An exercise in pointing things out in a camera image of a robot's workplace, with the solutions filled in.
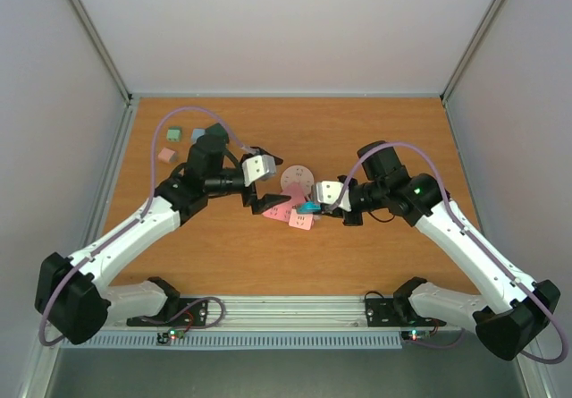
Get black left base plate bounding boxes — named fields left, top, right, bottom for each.
left=126, top=296, right=226, bottom=329

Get light green plug adapter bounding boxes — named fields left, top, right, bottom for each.
left=165, top=126, right=182, bottom=142

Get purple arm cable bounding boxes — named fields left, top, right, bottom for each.
left=332, top=141, right=568, bottom=364
left=38, top=106, right=260, bottom=346

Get aluminium front rail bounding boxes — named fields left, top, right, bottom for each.
left=104, top=296, right=475, bottom=334

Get cyan blue plug adapter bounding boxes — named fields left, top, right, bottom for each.
left=295, top=201, right=322, bottom=215

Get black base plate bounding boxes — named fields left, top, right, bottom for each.
left=126, top=296, right=226, bottom=329
left=363, top=291, right=446, bottom=329

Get right controller board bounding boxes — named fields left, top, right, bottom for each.
left=400, top=329, right=434, bottom=342

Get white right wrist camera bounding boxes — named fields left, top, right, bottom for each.
left=311, top=181, right=343, bottom=205

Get pink triangular power strip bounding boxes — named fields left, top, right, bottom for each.
left=263, top=182, right=306, bottom=223

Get pink round socket base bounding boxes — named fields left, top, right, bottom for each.
left=281, top=165, right=315, bottom=195

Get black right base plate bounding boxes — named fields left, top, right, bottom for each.
left=363, top=291, right=446, bottom=329

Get controller board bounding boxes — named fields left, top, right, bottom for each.
left=400, top=329, right=434, bottom=342
left=156, top=329, right=186, bottom=346

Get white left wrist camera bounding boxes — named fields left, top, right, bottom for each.
left=241, top=154, right=277, bottom=187

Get dark green cube socket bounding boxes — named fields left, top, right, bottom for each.
left=205, top=123, right=230, bottom=140

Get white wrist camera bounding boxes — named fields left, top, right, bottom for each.
left=241, top=154, right=277, bottom=187
left=311, top=181, right=343, bottom=205

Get pink cube socket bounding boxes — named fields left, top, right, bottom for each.
left=289, top=209, right=314, bottom=231

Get grey slotted cable duct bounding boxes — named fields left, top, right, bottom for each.
left=80, top=330, right=402, bottom=351

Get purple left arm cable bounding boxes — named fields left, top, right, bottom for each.
left=38, top=106, right=260, bottom=346

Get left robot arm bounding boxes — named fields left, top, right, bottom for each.
left=34, top=134, right=287, bottom=346

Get left controller board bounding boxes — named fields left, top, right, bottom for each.
left=156, top=329, right=186, bottom=346

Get light blue plug adapter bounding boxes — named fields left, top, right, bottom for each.
left=190, top=128, right=206, bottom=144

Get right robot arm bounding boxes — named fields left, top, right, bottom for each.
left=326, top=140, right=569, bottom=365

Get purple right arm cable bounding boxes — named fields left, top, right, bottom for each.
left=332, top=141, right=568, bottom=364

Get pink small plug adapter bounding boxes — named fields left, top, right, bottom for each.
left=157, top=148, right=178, bottom=164

